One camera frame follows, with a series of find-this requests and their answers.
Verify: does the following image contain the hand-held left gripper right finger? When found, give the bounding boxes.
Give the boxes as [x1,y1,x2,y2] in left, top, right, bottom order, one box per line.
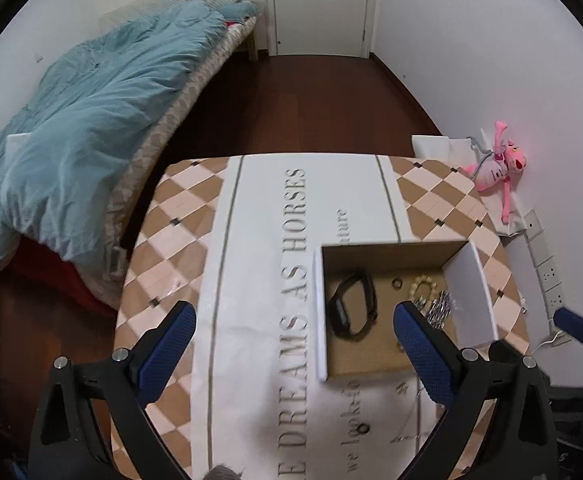
[393,301,562,480]

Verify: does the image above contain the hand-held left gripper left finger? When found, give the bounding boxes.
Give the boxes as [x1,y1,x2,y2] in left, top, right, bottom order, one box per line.
[28,301,197,480]

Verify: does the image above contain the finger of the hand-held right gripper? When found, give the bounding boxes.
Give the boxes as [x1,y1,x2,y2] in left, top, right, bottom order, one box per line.
[553,306,583,349]

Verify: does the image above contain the cardboard box with white sides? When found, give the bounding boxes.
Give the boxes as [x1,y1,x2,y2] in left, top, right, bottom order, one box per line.
[311,240,500,382]

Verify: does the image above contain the thin chain necklace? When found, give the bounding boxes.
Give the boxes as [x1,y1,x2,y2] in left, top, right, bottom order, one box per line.
[390,389,435,445]

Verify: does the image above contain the white power strip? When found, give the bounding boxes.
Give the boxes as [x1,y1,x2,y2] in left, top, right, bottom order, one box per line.
[530,254,573,347]

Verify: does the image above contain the black smart band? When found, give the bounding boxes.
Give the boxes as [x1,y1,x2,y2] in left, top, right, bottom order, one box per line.
[327,269,379,339]

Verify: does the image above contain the printed checkered tablecloth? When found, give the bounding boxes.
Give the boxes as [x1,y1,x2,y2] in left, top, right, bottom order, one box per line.
[113,154,531,480]

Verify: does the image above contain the grey fluffy item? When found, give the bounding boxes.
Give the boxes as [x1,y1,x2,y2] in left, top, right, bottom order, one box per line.
[203,464,248,480]

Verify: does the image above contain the red blanket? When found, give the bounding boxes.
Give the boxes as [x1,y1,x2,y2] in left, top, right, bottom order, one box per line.
[8,236,122,319]

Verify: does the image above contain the pink plush toy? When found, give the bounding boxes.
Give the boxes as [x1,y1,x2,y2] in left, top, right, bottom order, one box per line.
[472,120,529,224]

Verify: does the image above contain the grey clothes hanger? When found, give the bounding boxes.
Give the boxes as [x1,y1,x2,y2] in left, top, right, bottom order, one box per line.
[465,127,503,177]

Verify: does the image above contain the bed with patterned mattress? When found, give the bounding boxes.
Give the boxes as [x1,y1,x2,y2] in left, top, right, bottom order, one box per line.
[96,0,263,282]

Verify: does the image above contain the blue duvet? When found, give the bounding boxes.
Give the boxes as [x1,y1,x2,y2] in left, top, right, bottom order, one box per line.
[0,0,260,281]

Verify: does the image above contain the white door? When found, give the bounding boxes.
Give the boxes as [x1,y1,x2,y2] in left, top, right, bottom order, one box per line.
[270,0,373,58]

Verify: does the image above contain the white cable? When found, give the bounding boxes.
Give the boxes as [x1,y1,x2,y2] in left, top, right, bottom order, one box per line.
[530,331,564,350]

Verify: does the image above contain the silver chain bracelet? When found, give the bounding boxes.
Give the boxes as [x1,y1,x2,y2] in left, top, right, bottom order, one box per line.
[413,290,455,329]

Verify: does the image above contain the pale beaded bracelet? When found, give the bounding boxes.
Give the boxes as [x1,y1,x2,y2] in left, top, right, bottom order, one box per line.
[410,273,440,297]

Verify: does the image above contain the white wall socket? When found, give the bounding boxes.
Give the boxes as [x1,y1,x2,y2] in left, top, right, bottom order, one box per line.
[523,209,544,242]

